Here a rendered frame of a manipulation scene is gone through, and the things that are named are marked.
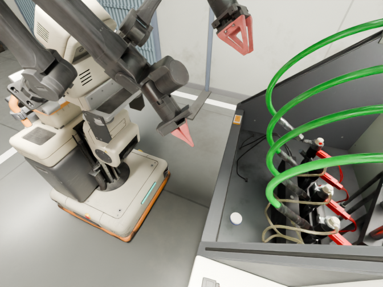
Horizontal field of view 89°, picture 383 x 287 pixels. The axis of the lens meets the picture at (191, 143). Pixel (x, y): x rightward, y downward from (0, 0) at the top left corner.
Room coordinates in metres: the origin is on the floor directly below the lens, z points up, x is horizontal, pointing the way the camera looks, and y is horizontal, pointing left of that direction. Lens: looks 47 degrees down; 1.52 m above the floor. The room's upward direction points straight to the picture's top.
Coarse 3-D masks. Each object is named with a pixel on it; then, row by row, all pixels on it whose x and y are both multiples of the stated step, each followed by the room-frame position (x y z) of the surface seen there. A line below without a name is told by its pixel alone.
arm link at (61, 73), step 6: (54, 60) 0.53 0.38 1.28; (54, 66) 0.51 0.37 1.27; (60, 66) 0.52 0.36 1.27; (48, 72) 0.49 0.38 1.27; (54, 72) 0.50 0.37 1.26; (60, 72) 0.51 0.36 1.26; (66, 72) 0.52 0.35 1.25; (54, 78) 0.48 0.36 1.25; (60, 78) 0.49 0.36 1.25; (66, 78) 0.51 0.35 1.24; (72, 78) 0.53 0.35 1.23; (60, 84) 0.48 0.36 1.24; (66, 84) 0.50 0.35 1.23; (72, 84) 0.55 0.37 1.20; (66, 90) 0.50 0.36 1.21
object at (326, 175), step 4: (320, 176) 0.29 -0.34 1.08; (324, 176) 0.29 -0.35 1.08; (328, 176) 0.29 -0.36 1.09; (324, 180) 0.28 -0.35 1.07; (328, 180) 0.28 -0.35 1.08; (332, 180) 0.28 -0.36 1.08; (336, 180) 0.28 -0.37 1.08; (332, 184) 0.27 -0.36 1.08; (336, 184) 0.26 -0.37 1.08; (340, 184) 0.26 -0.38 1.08; (340, 188) 0.25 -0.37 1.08
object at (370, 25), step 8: (360, 24) 0.40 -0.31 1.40; (368, 24) 0.40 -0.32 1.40; (376, 24) 0.39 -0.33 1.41; (344, 32) 0.41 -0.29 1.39; (352, 32) 0.40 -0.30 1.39; (320, 40) 0.42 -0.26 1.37; (328, 40) 0.41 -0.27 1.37; (312, 48) 0.42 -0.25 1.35; (296, 56) 0.43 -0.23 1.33; (304, 56) 0.42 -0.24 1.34; (288, 64) 0.43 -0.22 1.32; (280, 72) 0.43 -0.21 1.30; (272, 80) 0.44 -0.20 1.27; (272, 88) 0.44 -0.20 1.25; (272, 112) 0.43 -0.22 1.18
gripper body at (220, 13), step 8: (208, 0) 0.56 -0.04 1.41; (216, 0) 0.54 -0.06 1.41; (224, 0) 0.53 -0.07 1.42; (232, 0) 0.53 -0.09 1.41; (216, 8) 0.54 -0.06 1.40; (224, 8) 0.53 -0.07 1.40; (232, 8) 0.49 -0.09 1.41; (216, 16) 0.54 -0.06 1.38; (224, 16) 0.50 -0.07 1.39; (216, 24) 0.50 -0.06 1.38
